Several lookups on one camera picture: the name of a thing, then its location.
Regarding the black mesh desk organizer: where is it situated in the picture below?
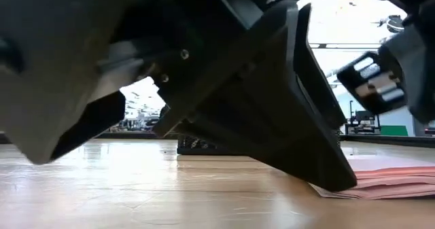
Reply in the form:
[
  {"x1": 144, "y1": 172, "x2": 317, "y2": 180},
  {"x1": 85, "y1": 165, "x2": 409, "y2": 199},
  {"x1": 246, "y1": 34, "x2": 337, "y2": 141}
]
[{"x1": 176, "y1": 128, "x2": 343, "y2": 156}]

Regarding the pink sticky note pad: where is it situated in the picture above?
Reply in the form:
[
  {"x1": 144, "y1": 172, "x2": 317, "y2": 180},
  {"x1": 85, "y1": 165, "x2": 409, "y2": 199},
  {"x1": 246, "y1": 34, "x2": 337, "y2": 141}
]
[{"x1": 311, "y1": 156, "x2": 435, "y2": 200}]

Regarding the green panel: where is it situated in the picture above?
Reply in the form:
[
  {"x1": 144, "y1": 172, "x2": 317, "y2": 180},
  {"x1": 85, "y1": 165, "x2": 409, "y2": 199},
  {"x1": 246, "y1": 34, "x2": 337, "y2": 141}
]
[{"x1": 379, "y1": 125, "x2": 408, "y2": 137}]

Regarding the black background workstation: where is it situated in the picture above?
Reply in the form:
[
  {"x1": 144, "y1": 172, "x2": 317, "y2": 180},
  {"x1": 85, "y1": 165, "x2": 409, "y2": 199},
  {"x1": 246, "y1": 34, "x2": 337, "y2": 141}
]
[{"x1": 345, "y1": 101, "x2": 381, "y2": 136}]

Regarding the black ceiling cable reel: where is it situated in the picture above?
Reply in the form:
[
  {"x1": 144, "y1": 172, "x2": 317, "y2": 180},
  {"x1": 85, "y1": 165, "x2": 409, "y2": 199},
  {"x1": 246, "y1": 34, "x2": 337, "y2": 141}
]
[{"x1": 380, "y1": 14, "x2": 406, "y2": 34}]

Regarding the black aluminium table frame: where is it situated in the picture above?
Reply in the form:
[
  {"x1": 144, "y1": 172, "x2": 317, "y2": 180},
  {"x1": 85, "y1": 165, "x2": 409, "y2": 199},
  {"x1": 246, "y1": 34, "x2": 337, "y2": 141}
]
[{"x1": 0, "y1": 130, "x2": 435, "y2": 149}]

